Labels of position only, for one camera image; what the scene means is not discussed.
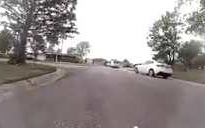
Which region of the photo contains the small building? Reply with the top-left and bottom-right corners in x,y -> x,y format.
85,57 -> 108,66

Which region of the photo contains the white van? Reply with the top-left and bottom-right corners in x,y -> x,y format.
106,59 -> 122,69

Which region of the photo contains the pale-leafed tree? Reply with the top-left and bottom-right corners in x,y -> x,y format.
67,40 -> 92,63

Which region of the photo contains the grey asphalt road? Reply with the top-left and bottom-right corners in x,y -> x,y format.
0,59 -> 205,128

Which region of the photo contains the long low house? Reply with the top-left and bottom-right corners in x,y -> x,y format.
24,51 -> 83,64

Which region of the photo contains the white car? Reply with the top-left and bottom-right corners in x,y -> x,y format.
134,60 -> 174,80

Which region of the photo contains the pale concrete kerb strip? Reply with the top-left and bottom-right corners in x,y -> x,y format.
0,66 -> 66,101

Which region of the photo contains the leafy tree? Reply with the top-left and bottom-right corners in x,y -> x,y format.
146,9 -> 186,68

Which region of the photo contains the large tree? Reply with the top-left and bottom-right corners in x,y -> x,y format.
0,0 -> 79,66

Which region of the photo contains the grass verge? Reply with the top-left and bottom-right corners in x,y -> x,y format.
0,61 -> 58,88

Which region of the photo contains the grass lawn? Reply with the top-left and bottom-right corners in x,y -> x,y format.
171,68 -> 205,87

